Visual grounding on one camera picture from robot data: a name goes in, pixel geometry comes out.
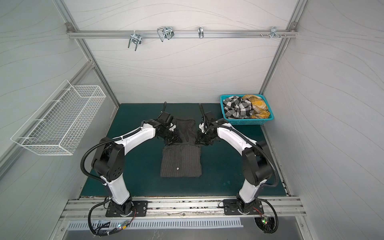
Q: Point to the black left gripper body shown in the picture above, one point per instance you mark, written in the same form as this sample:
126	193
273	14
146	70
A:
170	137

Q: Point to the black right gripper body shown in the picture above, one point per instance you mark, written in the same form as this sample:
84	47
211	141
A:
204	138

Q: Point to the dark grey striped shirt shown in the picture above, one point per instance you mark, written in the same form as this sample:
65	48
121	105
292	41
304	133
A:
182	160

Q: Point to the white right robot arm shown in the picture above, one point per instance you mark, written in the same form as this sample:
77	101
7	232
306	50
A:
258	168

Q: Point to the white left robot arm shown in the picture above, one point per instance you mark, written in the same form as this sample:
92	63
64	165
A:
105	162

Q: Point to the teal plastic basket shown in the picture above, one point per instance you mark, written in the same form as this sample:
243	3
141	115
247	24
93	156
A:
249	121

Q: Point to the black white checked shirt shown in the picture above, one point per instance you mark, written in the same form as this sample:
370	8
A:
235	107

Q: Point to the yellow plaid shirt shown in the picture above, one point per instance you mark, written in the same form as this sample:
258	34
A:
260	110

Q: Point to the metal hook clamp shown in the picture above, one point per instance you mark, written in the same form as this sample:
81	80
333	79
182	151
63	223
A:
135	40

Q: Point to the aluminium top crossbar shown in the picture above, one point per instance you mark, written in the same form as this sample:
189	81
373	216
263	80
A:
179	34

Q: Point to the black round fan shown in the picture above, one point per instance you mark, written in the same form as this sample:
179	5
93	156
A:
267	225

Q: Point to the metal u-bolt clamp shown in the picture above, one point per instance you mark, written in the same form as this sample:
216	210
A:
165	33

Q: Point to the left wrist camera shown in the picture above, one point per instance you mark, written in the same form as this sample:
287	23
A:
165	118

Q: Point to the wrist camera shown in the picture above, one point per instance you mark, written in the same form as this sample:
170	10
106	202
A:
209	118
165	118

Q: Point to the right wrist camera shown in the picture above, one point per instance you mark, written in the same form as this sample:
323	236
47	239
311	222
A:
209	118

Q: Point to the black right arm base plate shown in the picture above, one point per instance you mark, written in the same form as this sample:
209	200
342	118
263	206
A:
231	207

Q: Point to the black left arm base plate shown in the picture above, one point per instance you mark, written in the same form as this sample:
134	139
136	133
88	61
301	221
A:
139	208

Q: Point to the white slotted cable duct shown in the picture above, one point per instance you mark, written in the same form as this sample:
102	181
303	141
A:
153	224

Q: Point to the small metal ring clamp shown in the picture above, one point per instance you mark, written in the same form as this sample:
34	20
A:
201	32

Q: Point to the white wire basket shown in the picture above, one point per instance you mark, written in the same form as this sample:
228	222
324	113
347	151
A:
59	124

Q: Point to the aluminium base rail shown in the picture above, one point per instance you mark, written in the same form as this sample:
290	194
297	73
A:
183	207

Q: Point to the metal bracket with bolts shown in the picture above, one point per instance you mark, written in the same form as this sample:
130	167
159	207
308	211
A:
274	33

